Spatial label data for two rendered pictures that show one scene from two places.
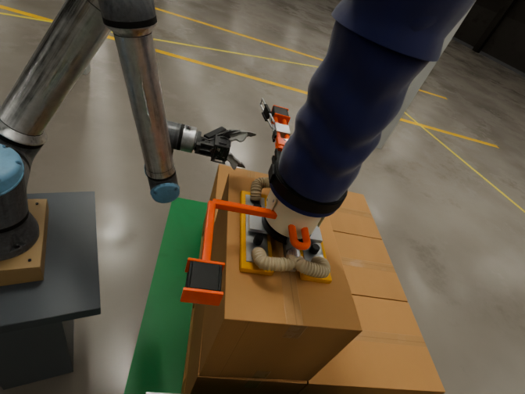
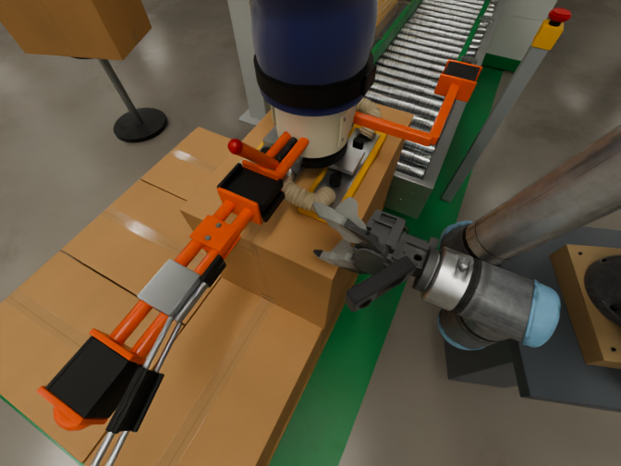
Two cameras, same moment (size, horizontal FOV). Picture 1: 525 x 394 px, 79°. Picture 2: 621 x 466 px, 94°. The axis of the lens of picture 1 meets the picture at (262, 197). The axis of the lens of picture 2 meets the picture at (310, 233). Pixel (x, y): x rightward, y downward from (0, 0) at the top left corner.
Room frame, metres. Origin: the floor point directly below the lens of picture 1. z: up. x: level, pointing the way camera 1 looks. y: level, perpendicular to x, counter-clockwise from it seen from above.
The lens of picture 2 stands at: (1.19, 0.29, 1.50)
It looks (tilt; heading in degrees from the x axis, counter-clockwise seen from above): 58 degrees down; 224
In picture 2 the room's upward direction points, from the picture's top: straight up
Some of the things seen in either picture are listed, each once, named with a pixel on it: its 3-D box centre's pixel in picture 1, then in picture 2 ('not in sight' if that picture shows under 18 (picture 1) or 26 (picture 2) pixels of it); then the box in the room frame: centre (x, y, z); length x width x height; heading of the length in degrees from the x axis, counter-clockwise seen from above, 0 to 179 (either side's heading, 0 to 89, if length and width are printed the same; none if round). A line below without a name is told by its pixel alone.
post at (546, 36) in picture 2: not in sight; (484, 135); (-0.30, 0.08, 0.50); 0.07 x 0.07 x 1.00; 17
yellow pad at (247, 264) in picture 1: (256, 225); (347, 165); (0.75, -0.02, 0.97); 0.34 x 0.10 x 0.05; 17
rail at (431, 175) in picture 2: not in sight; (473, 70); (-0.82, -0.26, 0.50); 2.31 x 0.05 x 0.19; 17
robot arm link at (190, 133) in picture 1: (189, 138); (444, 275); (0.92, 0.31, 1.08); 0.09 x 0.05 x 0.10; 17
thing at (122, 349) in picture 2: (280, 116); (98, 374); (1.35, 0.06, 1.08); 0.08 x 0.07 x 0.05; 17
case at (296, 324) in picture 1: (267, 273); (310, 202); (0.77, -0.12, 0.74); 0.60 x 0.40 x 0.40; 18
